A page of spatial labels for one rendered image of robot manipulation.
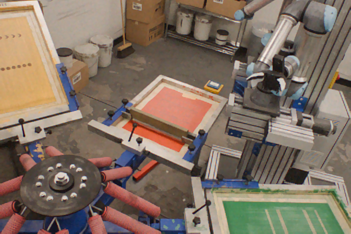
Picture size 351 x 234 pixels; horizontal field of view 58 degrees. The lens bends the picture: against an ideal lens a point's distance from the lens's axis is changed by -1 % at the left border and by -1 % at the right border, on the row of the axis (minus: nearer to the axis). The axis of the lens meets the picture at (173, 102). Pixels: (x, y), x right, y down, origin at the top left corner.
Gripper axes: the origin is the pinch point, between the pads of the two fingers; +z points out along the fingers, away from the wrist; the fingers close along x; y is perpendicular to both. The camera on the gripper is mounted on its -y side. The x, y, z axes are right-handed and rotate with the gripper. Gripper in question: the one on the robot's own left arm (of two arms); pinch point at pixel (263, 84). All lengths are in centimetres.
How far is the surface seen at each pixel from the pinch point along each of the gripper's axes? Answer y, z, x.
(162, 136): 64, -14, 64
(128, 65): 133, -188, 267
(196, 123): 65, -42, 56
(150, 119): 55, -13, 73
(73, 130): 141, -44, 208
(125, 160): 56, 23, 59
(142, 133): 63, -7, 74
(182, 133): 58, -18, 51
